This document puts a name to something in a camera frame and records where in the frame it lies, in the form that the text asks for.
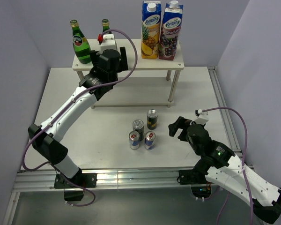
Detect white two-tier shelf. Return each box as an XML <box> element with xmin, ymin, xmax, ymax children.
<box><xmin>72</xmin><ymin>38</ymin><xmax>185</xmax><ymax>109</ymax></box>

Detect pineapple juice carton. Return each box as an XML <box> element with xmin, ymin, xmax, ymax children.
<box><xmin>141</xmin><ymin>0</ymin><xmax>161</xmax><ymax>59</ymax></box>

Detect aluminium side rail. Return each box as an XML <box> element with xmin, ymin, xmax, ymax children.
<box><xmin>207</xmin><ymin>67</ymin><xmax>243</xmax><ymax>157</ymax></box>

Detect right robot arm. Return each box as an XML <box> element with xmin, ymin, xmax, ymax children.
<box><xmin>168</xmin><ymin>117</ymin><xmax>281</xmax><ymax>224</ymax></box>

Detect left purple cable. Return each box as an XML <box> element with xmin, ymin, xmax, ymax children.
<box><xmin>22</xmin><ymin>29</ymin><xmax>139</xmax><ymax>171</ymax></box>

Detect grape juice carton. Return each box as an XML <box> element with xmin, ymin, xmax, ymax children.
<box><xmin>159</xmin><ymin>0</ymin><xmax>184</xmax><ymax>60</ymax></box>

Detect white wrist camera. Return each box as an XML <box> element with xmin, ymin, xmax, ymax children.
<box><xmin>97</xmin><ymin>33</ymin><xmax>118</xmax><ymax>53</ymax></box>
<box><xmin>194</xmin><ymin>109</ymin><xmax>209</xmax><ymax>126</ymax></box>

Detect dark energy can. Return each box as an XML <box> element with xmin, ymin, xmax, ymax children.
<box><xmin>147</xmin><ymin>109</ymin><xmax>158</xmax><ymax>130</ymax></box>
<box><xmin>133</xmin><ymin>119</ymin><xmax>144</xmax><ymax>141</ymax></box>

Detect Red Bull can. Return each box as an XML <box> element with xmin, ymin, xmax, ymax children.
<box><xmin>144</xmin><ymin>131</ymin><xmax>156</xmax><ymax>150</ymax></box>
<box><xmin>129</xmin><ymin>131</ymin><xmax>140</xmax><ymax>150</ymax></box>

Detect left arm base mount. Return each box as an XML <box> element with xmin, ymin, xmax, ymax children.
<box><xmin>53</xmin><ymin>172</ymin><xmax>97</xmax><ymax>207</ymax></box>

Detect green Perrier bottle front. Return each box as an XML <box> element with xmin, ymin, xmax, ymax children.
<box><xmin>70</xmin><ymin>20</ymin><xmax>91</xmax><ymax>64</ymax></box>

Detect aluminium front rail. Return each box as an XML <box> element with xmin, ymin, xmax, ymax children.
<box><xmin>12</xmin><ymin>168</ymin><xmax>182</xmax><ymax>192</ymax></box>

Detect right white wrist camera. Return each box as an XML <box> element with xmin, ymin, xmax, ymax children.
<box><xmin>194</xmin><ymin>109</ymin><xmax>209</xmax><ymax>126</ymax></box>

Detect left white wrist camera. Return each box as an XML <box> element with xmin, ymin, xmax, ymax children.
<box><xmin>97</xmin><ymin>33</ymin><xmax>118</xmax><ymax>53</ymax></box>

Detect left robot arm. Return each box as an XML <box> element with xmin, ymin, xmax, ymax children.
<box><xmin>28</xmin><ymin>47</ymin><xmax>128</xmax><ymax>187</ymax></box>

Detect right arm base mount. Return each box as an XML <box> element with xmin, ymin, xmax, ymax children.
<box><xmin>176</xmin><ymin>169</ymin><xmax>212</xmax><ymax>200</ymax></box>

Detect green perrier bottle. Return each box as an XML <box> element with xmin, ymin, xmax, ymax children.
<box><xmin>70</xmin><ymin>20</ymin><xmax>91</xmax><ymax>64</ymax></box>
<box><xmin>101</xmin><ymin>19</ymin><xmax>110</xmax><ymax>32</ymax></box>

